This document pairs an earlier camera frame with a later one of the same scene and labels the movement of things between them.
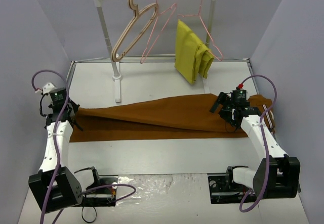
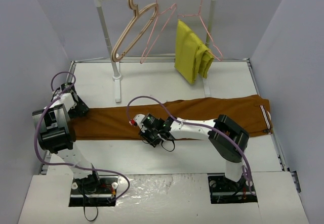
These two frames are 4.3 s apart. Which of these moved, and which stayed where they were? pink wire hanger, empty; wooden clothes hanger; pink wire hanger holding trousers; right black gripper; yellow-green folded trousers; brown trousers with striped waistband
Moved: brown trousers with striped waistband; right black gripper
Stayed: pink wire hanger holding trousers; pink wire hanger, empty; wooden clothes hanger; yellow-green folded trousers
